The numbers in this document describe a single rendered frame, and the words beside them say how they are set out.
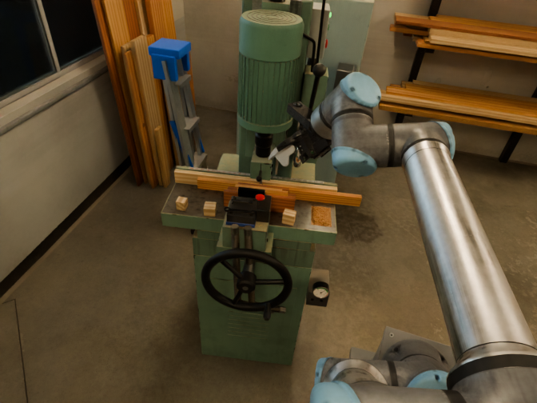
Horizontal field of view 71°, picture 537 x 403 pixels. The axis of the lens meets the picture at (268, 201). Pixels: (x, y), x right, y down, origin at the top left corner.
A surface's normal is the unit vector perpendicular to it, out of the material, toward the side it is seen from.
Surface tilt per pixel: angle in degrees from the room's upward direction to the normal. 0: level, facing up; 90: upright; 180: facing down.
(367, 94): 31
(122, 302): 0
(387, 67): 90
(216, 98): 90
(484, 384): 48
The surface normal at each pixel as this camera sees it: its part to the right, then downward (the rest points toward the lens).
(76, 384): 0.07, -0.77
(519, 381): -0.29, -0.80
